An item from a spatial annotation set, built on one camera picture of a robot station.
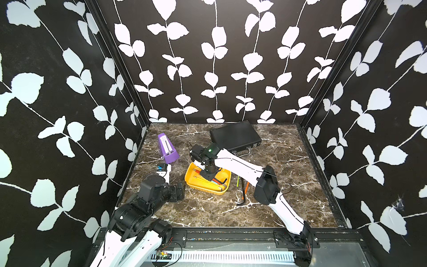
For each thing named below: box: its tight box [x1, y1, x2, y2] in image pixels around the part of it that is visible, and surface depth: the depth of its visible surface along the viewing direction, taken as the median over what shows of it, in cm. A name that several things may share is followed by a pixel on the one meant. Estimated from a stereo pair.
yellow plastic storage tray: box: [185, 161, 232, 196], surface depth 92 cm
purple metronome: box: [157, 132, 180, 165], surface depth 97 cm
